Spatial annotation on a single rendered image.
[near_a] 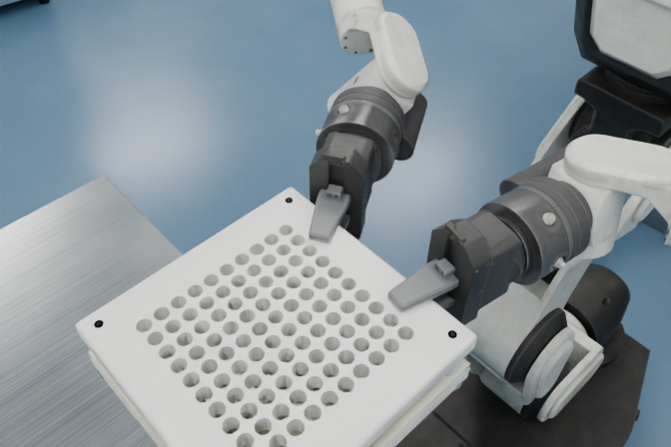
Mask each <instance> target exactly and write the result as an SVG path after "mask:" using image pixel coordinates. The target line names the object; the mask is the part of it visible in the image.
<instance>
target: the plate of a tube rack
mask: <svg viewBox="0 0 671 447"><path fill-rule="evenodd" d="M314 210H315V205H314V204H312V203H311V202H310V201H309V200H307V199H306V198H305V197H304V196H302V195H301V194H300V193H299V192H297V191H296V190H295V189H294V188H288V189H286V190H284V191H283V192H281V193H280V194H278V195H277V196H275V197H273V198H272V199H270V200H269V201H267V202H266V203H264V204H263V205H261V206H259V207H258V208H256V209H255V210H253V211H252V212H250V213H248V214H247V215H245V216H244V217H242V218H241V219H239V220H237V221H236V222H234V223H232V224H231V225H229V226H227V227H226V228H224V229H223V230H221V231H220V232H218V233H217V234H215V235H213V236H212V237H210V238H209V239H207V240H206V241H204V242H202V243H201V244H199V245H198V246H196V247H195V248H193V249H191V250H190V251H188V252H187V253H185V254H184V255H182V256H181V257H179V258H177V259H176V260H174V261H173V262H171V263H170V264H168V265H166V266H165V267H163V268H162V269H160V270H159V271H157V272H155V273H154V274H152V275H151V276H149V277H148V278H146V279H144V280H143V281H141V282H140V283H138V284H137V285H135V286H134V287H132V288H130V289H129V290H127V291H126V292H124V293H123V294H121V295H119V296H118V297H116V298H115V299H113V300H112V301H110V302H108V303H107V304H105V305H104V306H102V307H101V308H99V309H98V310H96V311H94V312H93V313H91V314H90V315H88V316H87V317H85V318H83V319H82V320H80V321H79V322H77V323H76V329H77V331H78V333H79V335H80V337H81V338H82V339H83V341H84V342H85V343H86V344H87V346H88V347H89V348H90V350H91V351H92V352H93V353H94V355H95V356H96V357H97V359H98V360H99V361H100V362H101V364H102V365H103V366H104V368H105V369H106V370H107V371H108V373H109V374H110V375H111V376H112V378H113V379H114V380H115V382H116V383H117V384H118V385H119V387H120V388H121V389H122V391H123V392H124V393H125V394H126V396H127V397H128V398H129V400H130V401H131V402H132V403H133V405H134V406H135V407H136V409H137V410H138V411H139V412H140V414H141V415H142V416H143V418H144V419H145V420H146V421H147V423H148V424H149V425H150V427H151V428H152V429H153V430H154V432H155V433H156V434H157V435H158V437H159V438H160V439H161V441H162V442H163V443H164V444H165V446H166V447H242V446H244V445H246V444H251V445H253V446H252V447H276V446H278V445H282V446H285V447H368V446H369V445H370V444H371V443H373V442H374V441H375V440H376V439H377V438H378V437H379V436H380V435H381V434H382V433H383V432H384V431H385V430H386V429H388V428H389V427H390V426H391V425H392V424H393V423H394V422H395V421H396V420H397V419H398V418H399V417H400V416H401V415H402V414H404V413H405V412H406V411H407V410H408V409H409V408H410V407H411V406H412V405H413V404H414V403H415V402H416V401H417V400H419V399H420V398H421V397H422V396H423V395H424V394H425V393H426V392H427V391H428V390H429V389H430V388H431V387H432V386H433V385H435V384H436V383H437V382H438V381H439V380H440V379H441V378H442V377H443V376H444V375H445V374H446V373H447V372H448V371H450V370H451V369H452V368H453V367H454V366H455V365H456V364H457V363H458V362H459V361H460V360H461V359H462V358H463V357H464V356H466V355H467V354H468V353H469V352H470V351H471V350H472V349H473V348H474V346H475V342H476V335H475V334H474V333H473V332H472V331H471V330H469V329H468V328H467V327H466V326H464V325H463V324H462V323H461V322H460V321H458V320H457V319H456V318H455V317H453V316H452V315H451V314H450V313H448V312H447V311H446V310H445V309H443V308H442V307H441V306H440V305H438V304H437V303H436V302H435V301H433V300H432V299H431V300H429V301H427V302H425V303H422V304H420V305H418V306H416V307H413V308H411V309H409V310H407V311H405V312H400V311H399V310H398V309H397V308H396V307H395V306H394V305H393V304H392V303H391V302H390V300H389V299H388V298H387V296H388V292H389V291H390V290H392V289H393V288H395V287H396V286H397V285H399V284H400V283H401V282H403V281H404V280H405V279H406V278H405V277H403V276H402V275H401V274H400V273H399V272H397V271H396V270H395V269H394V268H392V267H391V266H390V265H389V264H387V263H386V262H385V261H384V260H382V259H381V258H380V257H379V256H377V255H376V254H375V253H374V252H372V251H371V250H370V249H369V248H367V247H366V246H365V245H364V244H362V243H361V242H360V241H359V240H357V239H356V238H355V237H354V236H352V235H351V234H350V233H349V232H347V231H346V230H345V229H344V228H342V227H341V226H340V225H339V226H338V227H337V229H336V231H335V234H334V236H333V237H332V239H331V241H330V243H325V242H320V241H315V240H311V239H309V231H310V227H311V223H312V218H313V214H314ZM360 325H363V326H360ZM389 326H391V327H389ZM203 333H204V334H203ZM231 334H232V335H231ZM288 335H292V336H288ZM316 336H321V337H316ZM344 337H349V338H344ZM374 338H378V339H374ZM404 339H407V340H404ZM186 345H187V346H186ZM214 346H217V347H214ZM245 346H247V347H246V348H242V347H245ZM273 347H277V348H276V349H271V348H273ZM301 348H306V349H305V350H300V349H301ZM330 349H335V351H330ZM358 350H364V351H363V352H360V351H358ZM388 351H393V352H392V353H390V352H388ZM169 357H171V358H169ZM167 358H169V359H167ZM198 358H201V359H199V360H196V359H198ZM227 359H231V360H229V361H225V360H227ZM255 360H261V361H259V362H254V361H255ZM287 360H289V361H290V362H288V363H284V361H287ZM315 361H319V362H320V363H317V364H314V363H313V362H315ZM344 362H348V363H350V364H347V365H345V364H343V363H344ZM373 363H378V364H380V365H372V364H373ZM182 370H185V371H183V372H181V373H178V372H180V371H182ZM211 371H215V372H214V373H212V374H208V373H209V372H211ZM240 372H246V373H244V374H242V375H237V374H238V373H240ZM270 373H274V374H275V375H273V376H267V375H268V374H270ZM299 374H304V375H305V376H303V377H297V375H299ZM328 375H334V376H335V377H334V378H328V377H326V376H328ZM358 376H364V377H365V379H359V378H357V377H358ZM194 384H198V385H197V386H195V387H190V386H192V385H194ZM223 385H228V387H226V388H221V389H220V387H221V386H223ZM253 386H259V388H257V389H252V390H251V389H250V388H251V387H253ZM189 387H190V388H189ZM283 387H288V388H289V389H288V390H283V391H282V390H280V389H281V388H283ZM313 388H318V389H320V390H319V391H311V389H313ZM343 389H348V390H350V392H341V390H343ZM209 398H211V399H210V400H209V401H207V402H203V403H202V401H203V400H205V399H209ZM239 399H241V400H242V401H241V402H239V403H235V404H233V403H232V402H233V401H235V400H239ZM269 400H271V401H273V403H271V404H267V405H265V404H263V402H265V401H269ZM299 401H301V402H303V403H304V404H302V405H299V406H296V405H294V403H296V402H299ZM329 402H331V403H334V404H335V405H334V406H331V407H327V406H324V404H326V403H329ZM219 413H224V415H223V416H222V417H220V418H214V417H215V415H217V414H219ZM250 414H255V415H256V416H255V417H254V418H252V419H246V418H245V417H246V416H248V415H250ZM281 415H285V416H288V417H287V418H286V419H284V420H278V419H276V418H277V417H279V416H281ZM312 416H315V417H318V418H319V419H318V420H317V421H310V420H308V418H310V417H312ZM235 428H237V429H239V430H238V431H237V432H235V433H234V434H227V432H228V431H229V430H231V429H235ZM267 429H268V430H270V433H268V434H266V435H260V434H259V432H260V431H262V430H267ZM294 431H301V432H303V433H302V434H301V435H299V436H292V435H290V434H291V433H292V432H294Z"/></svg>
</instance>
